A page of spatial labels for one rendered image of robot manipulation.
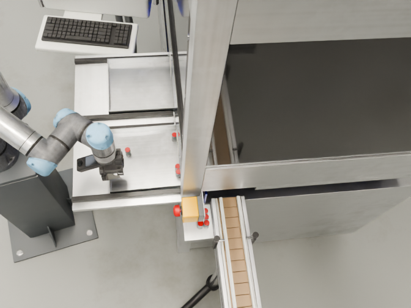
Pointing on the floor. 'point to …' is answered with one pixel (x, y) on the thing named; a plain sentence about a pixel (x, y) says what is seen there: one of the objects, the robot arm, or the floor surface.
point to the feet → (200, 294)
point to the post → (202, 91)
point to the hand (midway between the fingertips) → (106, 176)
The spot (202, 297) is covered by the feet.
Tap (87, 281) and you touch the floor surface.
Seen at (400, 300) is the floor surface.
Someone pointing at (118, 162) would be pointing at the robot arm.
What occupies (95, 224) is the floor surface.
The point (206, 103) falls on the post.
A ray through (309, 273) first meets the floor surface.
